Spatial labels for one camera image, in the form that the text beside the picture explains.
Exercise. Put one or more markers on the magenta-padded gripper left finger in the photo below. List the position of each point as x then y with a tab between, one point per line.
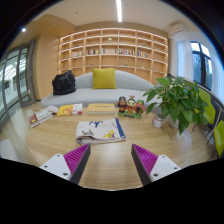
58	165

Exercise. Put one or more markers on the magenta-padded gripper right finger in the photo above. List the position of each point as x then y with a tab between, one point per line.
163	165

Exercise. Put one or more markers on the white animal-print towel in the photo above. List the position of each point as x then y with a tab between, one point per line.
100	131

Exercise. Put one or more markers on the small white cup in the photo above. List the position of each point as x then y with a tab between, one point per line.
158	121

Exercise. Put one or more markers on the red and white book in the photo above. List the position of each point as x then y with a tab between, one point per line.
40	117

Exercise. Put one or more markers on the white chair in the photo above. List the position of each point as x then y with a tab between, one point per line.
9	150

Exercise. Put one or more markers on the small white patterned pouch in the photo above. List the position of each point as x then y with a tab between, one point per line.
53	109

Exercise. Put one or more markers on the yellow and white book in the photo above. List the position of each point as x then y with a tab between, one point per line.
69	109

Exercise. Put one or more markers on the lime green chair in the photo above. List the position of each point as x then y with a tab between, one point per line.
219	136
209	111

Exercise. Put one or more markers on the colourful figurine group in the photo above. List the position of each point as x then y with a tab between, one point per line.
131	107

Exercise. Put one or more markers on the green potted plant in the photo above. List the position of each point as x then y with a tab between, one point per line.
176	100

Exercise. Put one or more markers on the flat yellow book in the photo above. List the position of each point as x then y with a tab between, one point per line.
100	108

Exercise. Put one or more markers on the curved grey sofa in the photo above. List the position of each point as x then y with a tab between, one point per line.
100	95

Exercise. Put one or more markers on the black bag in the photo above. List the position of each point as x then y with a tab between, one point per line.
63	83

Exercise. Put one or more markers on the grey-framed glass door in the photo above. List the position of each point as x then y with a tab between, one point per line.
15	80

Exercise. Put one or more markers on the yellow cushion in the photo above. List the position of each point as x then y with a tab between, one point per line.
104	78

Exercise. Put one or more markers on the white curtain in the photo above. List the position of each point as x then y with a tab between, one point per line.
184	60

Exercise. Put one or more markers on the round ceiling spotlight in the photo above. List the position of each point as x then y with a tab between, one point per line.
23	29

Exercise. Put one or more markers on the long ceiling light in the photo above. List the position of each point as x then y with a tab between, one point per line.
119	10

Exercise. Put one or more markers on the wooden wall shelf unit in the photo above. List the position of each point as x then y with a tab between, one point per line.
113	48

